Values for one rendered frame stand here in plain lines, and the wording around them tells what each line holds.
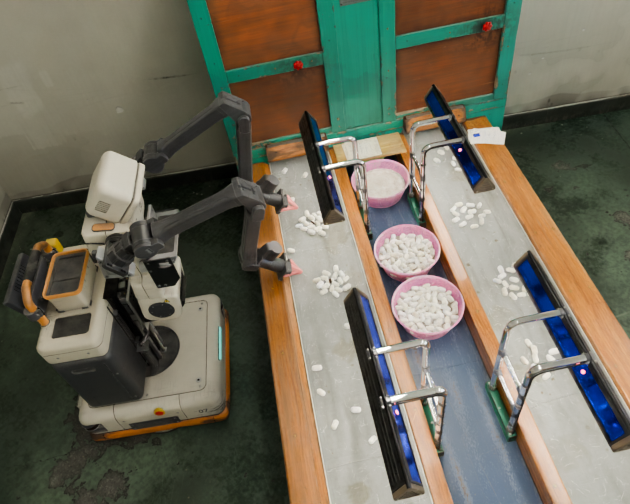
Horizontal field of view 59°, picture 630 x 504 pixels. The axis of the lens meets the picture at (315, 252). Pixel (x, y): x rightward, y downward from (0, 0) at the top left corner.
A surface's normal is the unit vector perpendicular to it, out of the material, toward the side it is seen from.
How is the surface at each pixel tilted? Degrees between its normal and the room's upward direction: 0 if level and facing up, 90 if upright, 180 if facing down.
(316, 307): 0
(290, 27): 90
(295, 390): 0
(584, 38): 90
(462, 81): 90
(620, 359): 0
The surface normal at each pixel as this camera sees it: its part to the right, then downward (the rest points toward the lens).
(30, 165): 0.12, 0.74
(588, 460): -0.12, -0.65
